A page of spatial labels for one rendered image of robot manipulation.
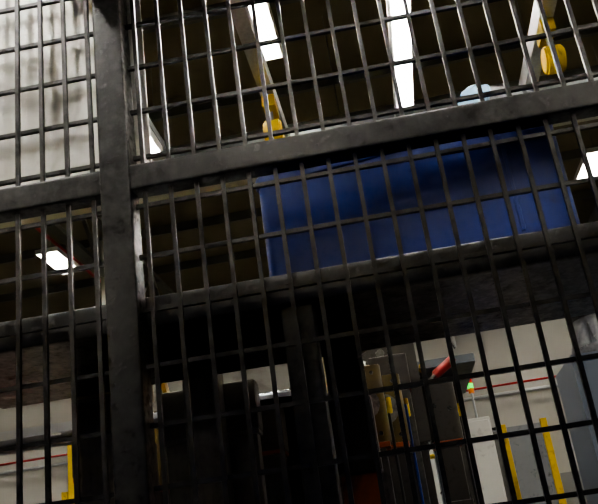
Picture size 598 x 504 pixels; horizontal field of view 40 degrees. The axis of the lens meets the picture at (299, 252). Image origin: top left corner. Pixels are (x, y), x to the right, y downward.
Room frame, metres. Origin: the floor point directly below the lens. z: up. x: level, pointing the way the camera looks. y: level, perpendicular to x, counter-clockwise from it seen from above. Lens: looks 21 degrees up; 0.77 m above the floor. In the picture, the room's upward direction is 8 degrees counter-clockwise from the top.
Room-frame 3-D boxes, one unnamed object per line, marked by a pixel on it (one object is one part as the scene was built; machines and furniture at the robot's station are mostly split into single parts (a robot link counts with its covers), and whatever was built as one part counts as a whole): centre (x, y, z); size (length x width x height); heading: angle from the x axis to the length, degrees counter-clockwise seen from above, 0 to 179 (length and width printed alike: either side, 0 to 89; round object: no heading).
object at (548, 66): (3.66, -1.45, 2.85); 0.16 x 0.10 x 0.85; 174
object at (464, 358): (1.92, -0.29, 1.16); 0.37 x 0.14 x 0.02; 175
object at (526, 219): (0.80, -0.13, 1.10); 0.30 x 0.17 x 0.13; 76
